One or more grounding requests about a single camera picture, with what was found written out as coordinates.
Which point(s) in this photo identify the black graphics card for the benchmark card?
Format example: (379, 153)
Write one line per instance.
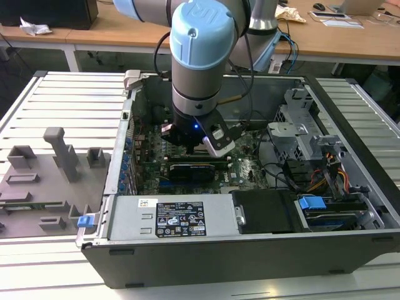
(190, 173)

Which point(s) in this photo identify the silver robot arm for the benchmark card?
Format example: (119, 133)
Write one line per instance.
(197, 84)

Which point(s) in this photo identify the silver laptop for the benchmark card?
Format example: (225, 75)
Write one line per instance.
(359, 6)

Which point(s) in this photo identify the blue case latch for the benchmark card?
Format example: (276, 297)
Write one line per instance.
(85, 222)

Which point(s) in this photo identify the silver power supply unit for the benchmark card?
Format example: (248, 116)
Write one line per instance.
(131, 218)

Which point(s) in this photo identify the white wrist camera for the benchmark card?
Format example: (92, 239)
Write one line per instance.
(220, 143)

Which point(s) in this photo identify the grey parts rack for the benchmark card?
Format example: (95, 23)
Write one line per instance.
(31, 193)

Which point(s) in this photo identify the blue disk carrier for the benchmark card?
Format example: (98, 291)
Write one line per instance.
(311, 204)

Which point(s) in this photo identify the wooden desk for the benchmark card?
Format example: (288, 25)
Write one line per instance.
(93, 34)

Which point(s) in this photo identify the crumpled white paper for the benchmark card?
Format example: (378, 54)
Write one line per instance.
(34, 28)

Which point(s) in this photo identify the crumpled brown paper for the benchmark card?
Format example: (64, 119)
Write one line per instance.
(292, 14)

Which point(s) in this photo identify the hard disk drive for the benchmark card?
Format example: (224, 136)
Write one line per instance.
(331, 223)

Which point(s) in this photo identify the black computer mouse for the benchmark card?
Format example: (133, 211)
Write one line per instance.
(318, 6)

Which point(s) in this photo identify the white paper sheet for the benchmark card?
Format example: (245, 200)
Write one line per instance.
(343, 24)

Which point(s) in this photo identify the silver drive cage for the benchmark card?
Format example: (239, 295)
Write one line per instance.
(287, 137)

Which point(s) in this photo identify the green motherboard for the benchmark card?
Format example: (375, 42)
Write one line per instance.
(247, 170)

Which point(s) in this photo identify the white power strip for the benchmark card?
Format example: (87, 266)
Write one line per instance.
(276, 66)

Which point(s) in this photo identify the black PC case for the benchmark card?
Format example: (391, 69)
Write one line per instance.
(218, 265)

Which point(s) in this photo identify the smartphone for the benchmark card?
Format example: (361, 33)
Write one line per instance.
(328, 14)

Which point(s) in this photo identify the green RAM stick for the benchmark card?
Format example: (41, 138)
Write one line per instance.
(37, 205)

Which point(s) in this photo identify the black plastic shroud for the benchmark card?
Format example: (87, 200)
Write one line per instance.
(265, 212)

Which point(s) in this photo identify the black box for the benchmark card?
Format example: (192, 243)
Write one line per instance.
(47, 12)

